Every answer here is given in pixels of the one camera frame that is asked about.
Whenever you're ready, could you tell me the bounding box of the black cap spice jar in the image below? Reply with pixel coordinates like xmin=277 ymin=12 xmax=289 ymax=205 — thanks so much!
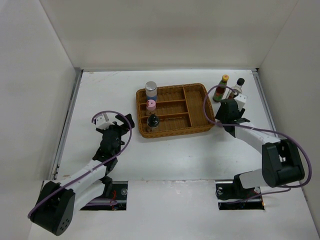
xmin=146 ymin=114 xmax=160 ymax=133

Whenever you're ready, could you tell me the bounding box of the pink cap spice jar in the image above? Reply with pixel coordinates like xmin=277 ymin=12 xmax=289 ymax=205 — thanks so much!
xmin=145 ymin=99 xmax=157 ymax=116

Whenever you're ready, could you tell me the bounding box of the dark vinegar bottle black cap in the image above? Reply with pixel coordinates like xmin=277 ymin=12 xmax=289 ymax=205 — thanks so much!
xmin=226 ymin=78 xmax=245 ymax=99

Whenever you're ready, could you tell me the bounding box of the silver cap blue label jar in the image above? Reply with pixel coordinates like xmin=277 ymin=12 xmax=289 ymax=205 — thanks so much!
xmin=145 ymin=81 xmax=158 ymax=102

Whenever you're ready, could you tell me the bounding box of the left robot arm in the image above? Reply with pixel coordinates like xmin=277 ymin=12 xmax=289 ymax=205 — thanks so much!
xmin=27 ymin=110 xmax=135 ymax=236

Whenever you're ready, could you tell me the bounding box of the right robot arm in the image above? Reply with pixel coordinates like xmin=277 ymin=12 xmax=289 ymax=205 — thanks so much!
xmin=216 ymin=99 xmax=305 ymax=200

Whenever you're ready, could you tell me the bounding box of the red sauce bottle yellow cap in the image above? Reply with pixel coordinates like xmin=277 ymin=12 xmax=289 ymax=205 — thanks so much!
xmin=212 ymin=74 xmax=229 ymax=103

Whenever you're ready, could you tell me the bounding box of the brown wicker divided tray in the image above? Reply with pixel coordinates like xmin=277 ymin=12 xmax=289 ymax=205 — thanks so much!
xmin=136 ymin=83 xmax=215 ymax=139

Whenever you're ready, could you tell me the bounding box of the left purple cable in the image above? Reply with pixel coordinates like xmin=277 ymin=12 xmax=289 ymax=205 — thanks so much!
xmin=26 ymin=110 xmax=134 ymax=221

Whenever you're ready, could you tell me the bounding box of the purple cable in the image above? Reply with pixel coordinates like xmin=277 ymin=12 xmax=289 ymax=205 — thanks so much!
xmin=26 ymin=110 xmax=134 ymax=221
xmin=202 ymin=84 xmax=313 ymax=188

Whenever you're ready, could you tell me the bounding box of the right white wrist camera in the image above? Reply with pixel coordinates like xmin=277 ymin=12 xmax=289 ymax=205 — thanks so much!
xmin=233 ymin=93 xmax=248 ymax=111

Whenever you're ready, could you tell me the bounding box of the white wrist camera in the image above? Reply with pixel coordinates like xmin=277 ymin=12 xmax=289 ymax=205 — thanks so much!
xmin=93 ymin=113 xmax=112 ymax=130
xmin=233 ymin=93 xmax=248 ymax=111

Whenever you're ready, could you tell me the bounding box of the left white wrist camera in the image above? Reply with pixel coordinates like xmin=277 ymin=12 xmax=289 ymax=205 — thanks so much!
xmin=93 ymin=113 xmax=112 ymax=130

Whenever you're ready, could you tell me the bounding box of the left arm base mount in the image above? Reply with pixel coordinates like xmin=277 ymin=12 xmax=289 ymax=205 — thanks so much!
xmin=80 ymin=176 xmax=129 ymax=211

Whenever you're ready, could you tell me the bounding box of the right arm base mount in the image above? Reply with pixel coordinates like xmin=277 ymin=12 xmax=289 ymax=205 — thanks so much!
xmin=215 ymin=182 xmax=265 ymax=211

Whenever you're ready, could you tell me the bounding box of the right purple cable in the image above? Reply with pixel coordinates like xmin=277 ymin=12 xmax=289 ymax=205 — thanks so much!
xmin=202 ymin=84 xmax=313 ymax=188

